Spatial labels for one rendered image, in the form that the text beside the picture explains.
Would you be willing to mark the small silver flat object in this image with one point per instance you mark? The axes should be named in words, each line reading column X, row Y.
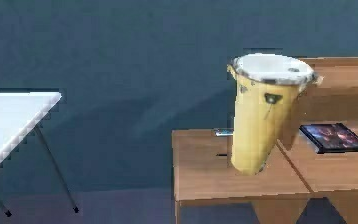
column 223, row 132

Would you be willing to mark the brown wooden table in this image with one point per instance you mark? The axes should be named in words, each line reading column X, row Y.
column 207, row 166

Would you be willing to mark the yellow conga drum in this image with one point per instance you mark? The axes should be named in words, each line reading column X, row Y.
column 260, row 133

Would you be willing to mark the dark purple book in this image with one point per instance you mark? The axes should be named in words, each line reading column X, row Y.
column 335, row 137

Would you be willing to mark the white folding table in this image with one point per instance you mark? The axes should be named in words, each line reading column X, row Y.
column 10, row 116

